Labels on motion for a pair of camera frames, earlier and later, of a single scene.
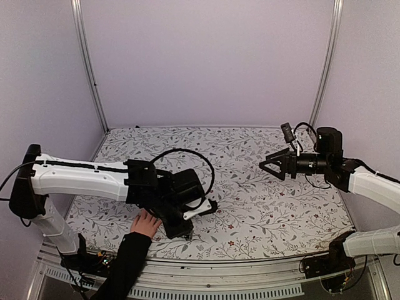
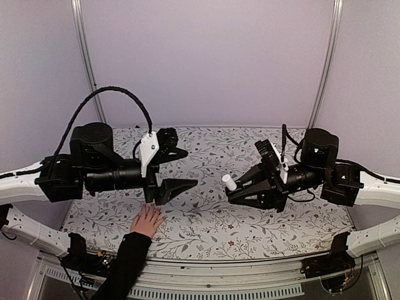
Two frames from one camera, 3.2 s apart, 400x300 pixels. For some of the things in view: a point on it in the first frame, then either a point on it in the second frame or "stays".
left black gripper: (174, 232) to (165, 192)
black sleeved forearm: (132, 254) stays
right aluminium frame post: (336, 20) stays
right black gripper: (290, 164) to (270, 197)
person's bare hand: (145, 223) stays
